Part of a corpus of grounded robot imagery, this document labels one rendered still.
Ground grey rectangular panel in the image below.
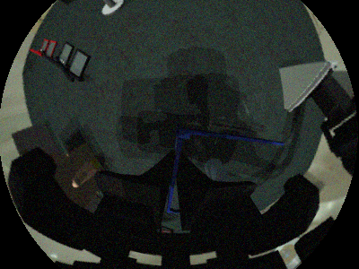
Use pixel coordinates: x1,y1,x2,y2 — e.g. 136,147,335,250
12,121,101,213

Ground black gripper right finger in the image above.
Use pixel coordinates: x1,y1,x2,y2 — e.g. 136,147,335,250
176,152,256,230

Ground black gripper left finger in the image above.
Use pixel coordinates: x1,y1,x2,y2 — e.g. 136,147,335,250
94,149,175,229

